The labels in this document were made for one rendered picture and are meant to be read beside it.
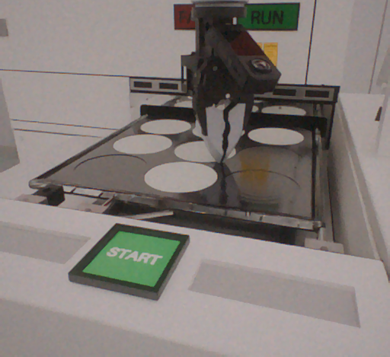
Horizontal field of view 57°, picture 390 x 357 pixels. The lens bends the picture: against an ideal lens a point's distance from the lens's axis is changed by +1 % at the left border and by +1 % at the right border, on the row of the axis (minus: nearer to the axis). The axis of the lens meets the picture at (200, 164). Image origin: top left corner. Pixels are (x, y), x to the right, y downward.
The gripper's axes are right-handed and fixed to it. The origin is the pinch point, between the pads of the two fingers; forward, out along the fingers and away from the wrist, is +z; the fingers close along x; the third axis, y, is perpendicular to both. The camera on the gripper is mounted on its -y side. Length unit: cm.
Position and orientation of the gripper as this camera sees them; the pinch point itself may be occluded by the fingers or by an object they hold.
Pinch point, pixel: (222, 156)
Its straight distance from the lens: 52.0
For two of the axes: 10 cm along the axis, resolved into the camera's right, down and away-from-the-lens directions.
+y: -4.3, -3.5, 8.3
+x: -9.0, 1.7, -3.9
